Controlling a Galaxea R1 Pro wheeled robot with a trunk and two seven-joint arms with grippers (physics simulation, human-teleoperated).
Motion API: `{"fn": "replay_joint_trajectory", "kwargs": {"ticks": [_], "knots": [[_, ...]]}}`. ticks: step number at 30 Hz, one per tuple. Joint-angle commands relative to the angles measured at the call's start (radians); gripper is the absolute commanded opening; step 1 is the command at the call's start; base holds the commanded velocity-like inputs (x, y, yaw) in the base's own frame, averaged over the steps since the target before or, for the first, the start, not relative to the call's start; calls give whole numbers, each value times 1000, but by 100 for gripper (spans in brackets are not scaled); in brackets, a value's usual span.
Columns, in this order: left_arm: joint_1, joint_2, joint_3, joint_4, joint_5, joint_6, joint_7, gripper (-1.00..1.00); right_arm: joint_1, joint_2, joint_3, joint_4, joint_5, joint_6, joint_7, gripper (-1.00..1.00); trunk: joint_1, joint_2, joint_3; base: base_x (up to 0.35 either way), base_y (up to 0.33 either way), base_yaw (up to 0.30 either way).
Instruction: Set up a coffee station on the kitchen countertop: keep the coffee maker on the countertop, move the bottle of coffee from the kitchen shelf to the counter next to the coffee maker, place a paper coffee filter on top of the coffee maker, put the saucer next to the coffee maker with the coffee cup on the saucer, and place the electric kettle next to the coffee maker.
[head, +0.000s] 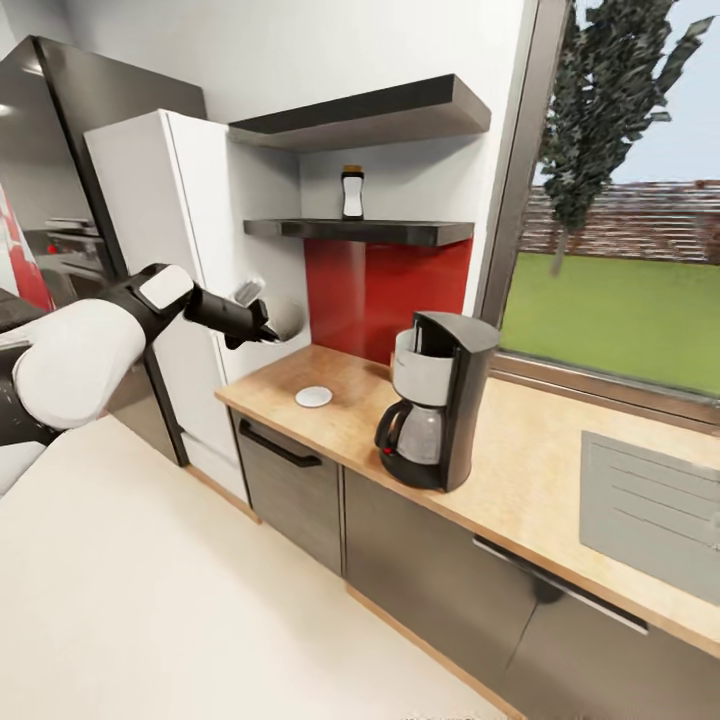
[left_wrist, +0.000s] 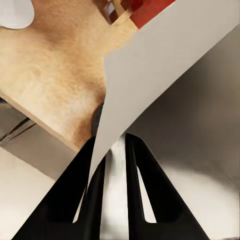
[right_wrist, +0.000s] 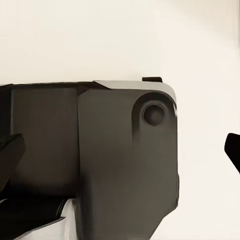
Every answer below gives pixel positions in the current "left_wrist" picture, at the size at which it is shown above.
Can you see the paper coffee filter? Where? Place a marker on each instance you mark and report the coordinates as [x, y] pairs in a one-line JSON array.
[[176, 85]]

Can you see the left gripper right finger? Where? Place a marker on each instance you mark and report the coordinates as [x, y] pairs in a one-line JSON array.
[[174, 220]]

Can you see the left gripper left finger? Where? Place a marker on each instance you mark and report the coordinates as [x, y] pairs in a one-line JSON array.
[[53, 218]]

